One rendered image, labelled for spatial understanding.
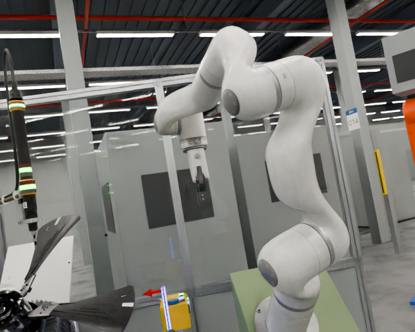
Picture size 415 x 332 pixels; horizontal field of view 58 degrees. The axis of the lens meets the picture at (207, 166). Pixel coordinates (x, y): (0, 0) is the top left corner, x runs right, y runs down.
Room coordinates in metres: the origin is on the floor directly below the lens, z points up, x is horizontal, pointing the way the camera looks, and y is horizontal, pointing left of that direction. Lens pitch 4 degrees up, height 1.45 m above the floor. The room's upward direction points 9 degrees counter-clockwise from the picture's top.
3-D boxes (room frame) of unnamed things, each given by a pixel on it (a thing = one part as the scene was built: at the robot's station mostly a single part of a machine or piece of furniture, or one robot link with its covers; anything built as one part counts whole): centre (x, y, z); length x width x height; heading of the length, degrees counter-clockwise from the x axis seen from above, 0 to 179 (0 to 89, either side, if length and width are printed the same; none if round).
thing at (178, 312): (1.45, 0.21, 1.02); 0.16 x 0.10 x 0.11; 6
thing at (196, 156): (1.17, 0.03, 1.54); 0.10 x 0.07 x 0.11; 5
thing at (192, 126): (1.17, 0.03, 1.68); 0.09 x 0.08 x 0.13; 111
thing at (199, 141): (1.17, 0.03, 1.60); 0.09 x 0.08 x 0.03; 5
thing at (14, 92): (1.12, 0.54, 1.65); 0.04 x 0.04 x 0.46
